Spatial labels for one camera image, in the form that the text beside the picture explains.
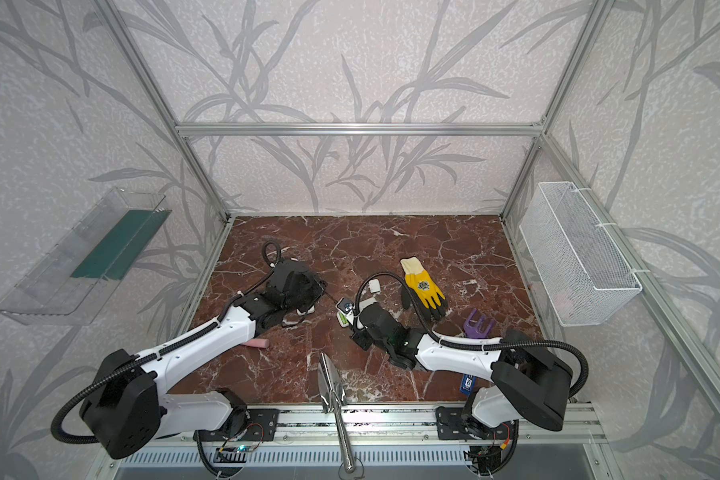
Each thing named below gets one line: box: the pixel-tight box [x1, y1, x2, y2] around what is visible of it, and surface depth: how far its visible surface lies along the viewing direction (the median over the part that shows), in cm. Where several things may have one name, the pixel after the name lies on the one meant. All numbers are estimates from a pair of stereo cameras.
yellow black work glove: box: [400, 256, 448, 320], surface depth 98 cm
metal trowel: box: [317, 352, 355, 473], surface depth 78 cm
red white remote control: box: [336, 297, 355, 327], surface depth 71 cm
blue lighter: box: [460, 373, 476, 395], surface depth 79 cm
